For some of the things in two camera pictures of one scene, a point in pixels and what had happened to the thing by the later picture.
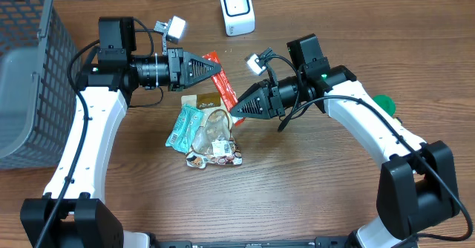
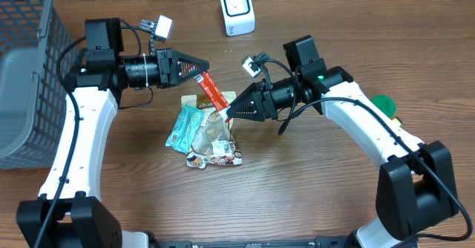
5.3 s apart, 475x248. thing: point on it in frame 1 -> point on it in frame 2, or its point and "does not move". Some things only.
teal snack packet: [185, 128] does not move
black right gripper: [269, 103] does not move
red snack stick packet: [223, 86] -> [217, 96]
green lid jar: [387, 102] does not move
